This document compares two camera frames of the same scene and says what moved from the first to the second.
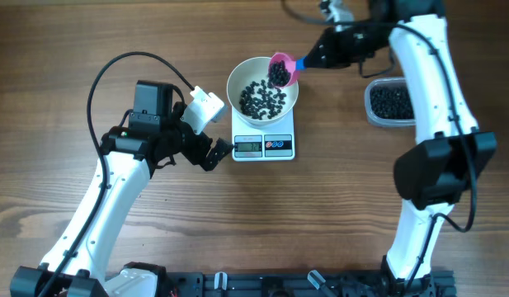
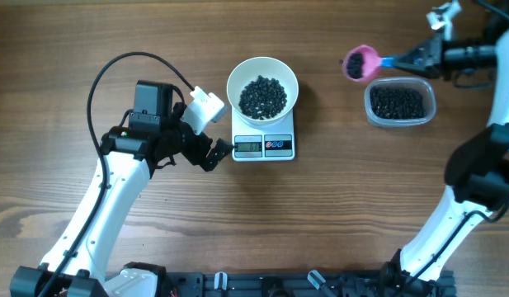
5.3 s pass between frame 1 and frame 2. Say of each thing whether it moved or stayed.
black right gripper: moved
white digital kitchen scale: stayed
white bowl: stayed
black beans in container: stayed
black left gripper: stayed
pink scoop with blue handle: moved
